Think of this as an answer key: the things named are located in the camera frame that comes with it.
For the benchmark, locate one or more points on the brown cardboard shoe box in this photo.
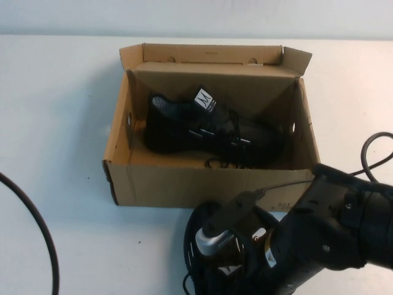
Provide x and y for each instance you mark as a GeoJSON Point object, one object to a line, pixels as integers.
{"type": "Point", "coordinates": [172, 187]}

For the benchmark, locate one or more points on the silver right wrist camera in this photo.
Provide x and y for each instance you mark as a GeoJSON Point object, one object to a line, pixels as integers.
{"type": "Point", "coordinates": [212, 242]}

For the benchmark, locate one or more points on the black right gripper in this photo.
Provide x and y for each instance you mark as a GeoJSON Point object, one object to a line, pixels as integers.
{"type": "Point", "coordinates": [313, 239]}

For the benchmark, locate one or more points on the black right camera mount bracket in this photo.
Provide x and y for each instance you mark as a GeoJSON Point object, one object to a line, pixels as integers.
{"type": "Point", "coordinates": [236, 209]}

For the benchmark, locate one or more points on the black sneaker with white tag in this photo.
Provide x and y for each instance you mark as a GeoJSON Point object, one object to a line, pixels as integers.
{"type": "Point", "coordinates": [196, 221]}
{"type": "Point", "coordinates": [172, 132]}

